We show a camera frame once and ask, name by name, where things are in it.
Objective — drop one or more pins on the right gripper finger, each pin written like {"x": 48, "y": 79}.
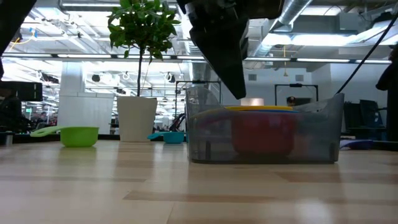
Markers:
{"x": 224, "y": 46}

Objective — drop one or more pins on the large blue measuring cup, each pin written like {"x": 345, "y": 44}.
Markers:
{"x": 280, "y": 110}

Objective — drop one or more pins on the red measuring cup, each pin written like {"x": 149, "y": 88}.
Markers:
{"x": 264, "y": 133}

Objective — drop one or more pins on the teal measuring cup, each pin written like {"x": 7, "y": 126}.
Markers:
{"x": 172, "y": 137}

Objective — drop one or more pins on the grey translucent plastic basket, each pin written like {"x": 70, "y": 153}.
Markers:
{"x": 317, "y": 137}

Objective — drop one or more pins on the small dark blue measuring cup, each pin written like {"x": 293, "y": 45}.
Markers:
{"x": 356, "y": 144}

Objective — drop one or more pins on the green measuring cup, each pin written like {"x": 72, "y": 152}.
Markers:
{"x": 79, "y": 137}

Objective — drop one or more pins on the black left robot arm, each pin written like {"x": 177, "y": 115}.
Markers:
{"x": 12, "y": 18}

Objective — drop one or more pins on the glowing beige panel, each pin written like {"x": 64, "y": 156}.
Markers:
{"x": 252, "y": 101}

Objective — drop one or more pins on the green leafy plant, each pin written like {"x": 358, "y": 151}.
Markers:
{"x": 143, "y": 25}

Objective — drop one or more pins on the person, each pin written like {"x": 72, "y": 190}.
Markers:
{"x": 390, "y": 93}
{"x": 291, "y": 100}

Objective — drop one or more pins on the white plant pot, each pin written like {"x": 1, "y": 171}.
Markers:
{"x": 136, "y": 119}

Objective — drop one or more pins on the black computer monitor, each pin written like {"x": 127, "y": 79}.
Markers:
{"x": 21, "y": 91}

